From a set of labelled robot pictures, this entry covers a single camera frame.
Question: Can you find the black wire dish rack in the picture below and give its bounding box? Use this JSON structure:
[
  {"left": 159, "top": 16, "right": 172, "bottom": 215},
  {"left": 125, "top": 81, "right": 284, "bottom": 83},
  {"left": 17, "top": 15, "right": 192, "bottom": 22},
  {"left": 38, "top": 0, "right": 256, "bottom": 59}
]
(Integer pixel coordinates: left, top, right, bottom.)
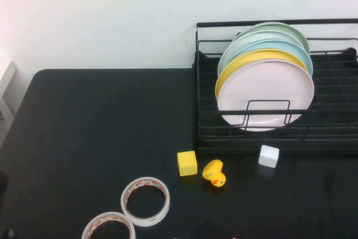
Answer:
[{"left": 192, "top": 18, "right": 358, "bottom": 154}]

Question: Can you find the white cube block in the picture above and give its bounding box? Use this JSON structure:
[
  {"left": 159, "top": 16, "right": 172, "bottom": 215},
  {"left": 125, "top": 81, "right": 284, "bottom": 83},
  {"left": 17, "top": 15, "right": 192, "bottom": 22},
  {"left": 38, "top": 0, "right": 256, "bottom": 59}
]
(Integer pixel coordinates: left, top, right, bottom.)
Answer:
[{"left": 257, "top": 144, "right": 280, "bottom": 168}]

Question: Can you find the yellow rubber duck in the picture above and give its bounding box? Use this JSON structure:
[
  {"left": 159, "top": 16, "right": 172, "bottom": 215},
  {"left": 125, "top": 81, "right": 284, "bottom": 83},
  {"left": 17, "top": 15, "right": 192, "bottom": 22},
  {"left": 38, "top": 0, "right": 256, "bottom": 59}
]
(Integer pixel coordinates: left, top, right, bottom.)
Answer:
[{"left": 201, "top": 160, "right": 226, "bottom": 189}]

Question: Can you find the green round plate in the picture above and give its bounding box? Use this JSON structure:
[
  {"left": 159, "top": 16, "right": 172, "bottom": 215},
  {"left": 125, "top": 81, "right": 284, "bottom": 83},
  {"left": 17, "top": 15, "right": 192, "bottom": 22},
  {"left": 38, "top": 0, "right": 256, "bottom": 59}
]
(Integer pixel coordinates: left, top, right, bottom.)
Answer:
[{"left": 237, "top": 21, "right": 310, "bottom": 57}]

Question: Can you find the white tape roll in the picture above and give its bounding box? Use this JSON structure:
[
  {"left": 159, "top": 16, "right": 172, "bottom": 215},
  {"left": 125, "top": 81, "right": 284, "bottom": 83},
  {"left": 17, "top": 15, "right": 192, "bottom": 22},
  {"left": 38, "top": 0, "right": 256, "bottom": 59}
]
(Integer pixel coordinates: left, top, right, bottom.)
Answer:
[
  {"left": 81, "top": 211, "right": 136, "bottom": 239},
  {"left": 120, "top": 176, "right": 171, "bottom": 227}
]

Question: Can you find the yellow cube block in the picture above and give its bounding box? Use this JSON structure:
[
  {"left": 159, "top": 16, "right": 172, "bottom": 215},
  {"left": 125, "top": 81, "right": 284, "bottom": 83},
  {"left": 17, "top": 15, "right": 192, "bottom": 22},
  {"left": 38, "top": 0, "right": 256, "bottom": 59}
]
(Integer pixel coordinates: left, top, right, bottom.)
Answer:
[{"left": 177, "top": 151, "right": 198, "bottom": 177}]

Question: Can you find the yellow round plate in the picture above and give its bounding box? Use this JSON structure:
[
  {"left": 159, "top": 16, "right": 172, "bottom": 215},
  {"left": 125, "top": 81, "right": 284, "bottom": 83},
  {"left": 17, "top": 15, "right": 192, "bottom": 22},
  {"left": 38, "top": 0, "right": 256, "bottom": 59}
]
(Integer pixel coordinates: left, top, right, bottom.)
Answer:
[{"left": 214, "top": 49, "right": 309, "bottom": 100}]

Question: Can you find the pink round plate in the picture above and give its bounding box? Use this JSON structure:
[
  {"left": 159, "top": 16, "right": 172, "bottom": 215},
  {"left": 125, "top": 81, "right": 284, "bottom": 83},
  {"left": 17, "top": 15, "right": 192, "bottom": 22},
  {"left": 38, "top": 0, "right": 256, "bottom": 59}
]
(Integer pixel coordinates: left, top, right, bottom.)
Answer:
[{"left": 216, "top": 59, "right": 315, "bottom": 133}]

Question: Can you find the pale grey round plate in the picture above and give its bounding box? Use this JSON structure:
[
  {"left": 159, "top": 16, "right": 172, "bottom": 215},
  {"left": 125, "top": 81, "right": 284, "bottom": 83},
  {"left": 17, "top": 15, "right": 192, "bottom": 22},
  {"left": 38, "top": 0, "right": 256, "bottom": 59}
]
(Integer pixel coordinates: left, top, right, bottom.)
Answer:
[{"left": 217, "top": 30, "right": 305, "bottom": 74}]

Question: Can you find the white wall trim panel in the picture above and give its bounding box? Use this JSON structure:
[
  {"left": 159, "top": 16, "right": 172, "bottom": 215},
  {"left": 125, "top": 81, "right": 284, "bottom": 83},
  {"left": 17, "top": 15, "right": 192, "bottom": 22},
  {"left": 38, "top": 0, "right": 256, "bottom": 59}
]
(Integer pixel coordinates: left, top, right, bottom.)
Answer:
[{"left": 0, "top": 61, "right": 18, "bottom": 116}]

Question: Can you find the light blue round plate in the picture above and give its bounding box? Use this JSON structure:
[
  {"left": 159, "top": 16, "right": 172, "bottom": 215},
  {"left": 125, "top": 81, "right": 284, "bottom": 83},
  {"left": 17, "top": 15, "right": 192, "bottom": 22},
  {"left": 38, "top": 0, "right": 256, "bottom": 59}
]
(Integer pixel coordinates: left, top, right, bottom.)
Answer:
[{"left": 223, "top": 39, "right": 313, "bottom": 77}]

